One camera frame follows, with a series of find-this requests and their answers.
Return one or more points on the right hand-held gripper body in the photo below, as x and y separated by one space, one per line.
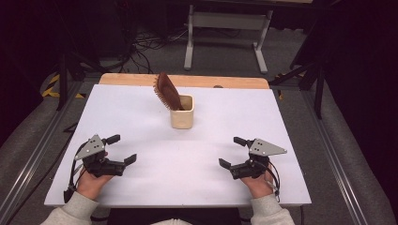
250 168

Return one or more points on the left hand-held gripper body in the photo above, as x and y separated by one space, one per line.
103 167

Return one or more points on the cream square ceramic cup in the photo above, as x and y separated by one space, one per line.
182 120

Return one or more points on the brown wooden hairbrush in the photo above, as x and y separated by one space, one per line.
167 90

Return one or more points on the person's right hand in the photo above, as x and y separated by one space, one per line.
259 186

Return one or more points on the person's left hand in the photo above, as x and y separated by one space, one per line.
89 186

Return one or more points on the yellow black hazard tape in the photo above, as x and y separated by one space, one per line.
279 93
51 89

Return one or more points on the aluminium floor rail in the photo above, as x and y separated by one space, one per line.
37 146
336 162

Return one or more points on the white metal desk frame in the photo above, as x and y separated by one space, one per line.
230 21

